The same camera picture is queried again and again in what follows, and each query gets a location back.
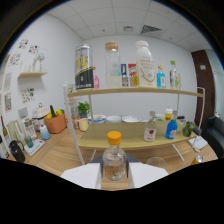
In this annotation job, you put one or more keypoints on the potted green plant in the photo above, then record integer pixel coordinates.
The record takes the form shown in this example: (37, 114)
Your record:
(83, 108)

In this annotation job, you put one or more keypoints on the black chair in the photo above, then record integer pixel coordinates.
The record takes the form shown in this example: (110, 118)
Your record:
(215, 135)

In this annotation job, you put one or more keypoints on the clear bottle orange cap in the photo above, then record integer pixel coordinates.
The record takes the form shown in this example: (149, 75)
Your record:
(114, 160)

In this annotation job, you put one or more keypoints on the brown door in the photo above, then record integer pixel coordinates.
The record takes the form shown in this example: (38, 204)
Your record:
(201, 86)

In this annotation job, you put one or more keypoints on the blue rimmed bowl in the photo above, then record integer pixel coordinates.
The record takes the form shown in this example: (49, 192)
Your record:
(96, 118)

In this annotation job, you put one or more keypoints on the clear bottle red label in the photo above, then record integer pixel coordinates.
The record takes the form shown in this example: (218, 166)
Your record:
(150, 131)

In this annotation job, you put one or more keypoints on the yellow mug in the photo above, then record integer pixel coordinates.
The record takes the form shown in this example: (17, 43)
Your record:
(83, 125)

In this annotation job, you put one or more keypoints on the white figurine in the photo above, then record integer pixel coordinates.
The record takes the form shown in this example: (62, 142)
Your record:
(38, 61)

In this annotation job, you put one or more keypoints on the white kitchen scale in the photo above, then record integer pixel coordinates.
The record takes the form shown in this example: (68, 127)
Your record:
(34, 148)

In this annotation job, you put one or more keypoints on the white shallow plate bowl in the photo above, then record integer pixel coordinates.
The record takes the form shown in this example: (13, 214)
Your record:
(131, 119)

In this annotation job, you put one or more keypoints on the large white milk bottle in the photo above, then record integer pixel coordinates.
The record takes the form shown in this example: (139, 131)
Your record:
(144, 66)

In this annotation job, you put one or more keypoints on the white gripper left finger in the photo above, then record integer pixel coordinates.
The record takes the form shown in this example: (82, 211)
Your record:
(85, 175)

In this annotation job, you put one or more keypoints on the small blue bottle yellow cap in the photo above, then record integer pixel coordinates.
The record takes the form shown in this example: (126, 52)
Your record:
(161, 80)

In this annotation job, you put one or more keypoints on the blue and white box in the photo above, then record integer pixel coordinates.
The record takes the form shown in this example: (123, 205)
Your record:
(124, 75)

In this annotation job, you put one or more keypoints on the clear drinking glass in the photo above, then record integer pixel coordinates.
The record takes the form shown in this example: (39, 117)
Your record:
(156, 162)

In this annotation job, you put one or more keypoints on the square ceiling fixture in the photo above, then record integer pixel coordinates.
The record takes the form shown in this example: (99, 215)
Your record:
(128, 29)

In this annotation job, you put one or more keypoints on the glass jar cork lid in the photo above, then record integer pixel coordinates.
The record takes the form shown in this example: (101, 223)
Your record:
(113, 66)

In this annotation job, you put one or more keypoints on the white appliance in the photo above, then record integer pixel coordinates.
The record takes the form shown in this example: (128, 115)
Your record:
(40, 111)

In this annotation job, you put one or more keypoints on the blue liquid bottle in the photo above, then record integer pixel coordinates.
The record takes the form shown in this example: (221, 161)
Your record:
(171, 130)

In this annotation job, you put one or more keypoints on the wooden wall shelf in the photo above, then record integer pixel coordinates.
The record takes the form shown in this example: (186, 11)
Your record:
(31, 74)

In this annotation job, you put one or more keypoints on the clear bottle green cap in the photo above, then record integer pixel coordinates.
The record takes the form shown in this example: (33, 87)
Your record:
(175, 78)

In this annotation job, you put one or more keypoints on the ceiling air vent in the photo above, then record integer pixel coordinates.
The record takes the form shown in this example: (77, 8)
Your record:
(150, 29)

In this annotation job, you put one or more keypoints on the green limes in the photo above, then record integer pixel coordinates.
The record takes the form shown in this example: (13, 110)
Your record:
(187, 129)

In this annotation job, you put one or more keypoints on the green cup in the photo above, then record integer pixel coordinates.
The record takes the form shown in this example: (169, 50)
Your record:
(29, 141)

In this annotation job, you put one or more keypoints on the tall black yellow can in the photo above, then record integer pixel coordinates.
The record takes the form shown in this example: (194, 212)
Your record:
(84, 68)

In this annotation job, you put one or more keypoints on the wooden two-tier rack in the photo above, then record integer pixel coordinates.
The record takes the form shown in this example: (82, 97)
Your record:
(133, 90)

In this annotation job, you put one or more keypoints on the white notebook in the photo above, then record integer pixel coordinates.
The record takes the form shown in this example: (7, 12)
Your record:
(199, 143)

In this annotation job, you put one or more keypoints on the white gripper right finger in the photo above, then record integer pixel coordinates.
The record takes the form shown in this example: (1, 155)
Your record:
(146, 173)

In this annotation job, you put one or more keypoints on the pink bottle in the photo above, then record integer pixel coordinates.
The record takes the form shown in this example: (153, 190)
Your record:
(96, 81)

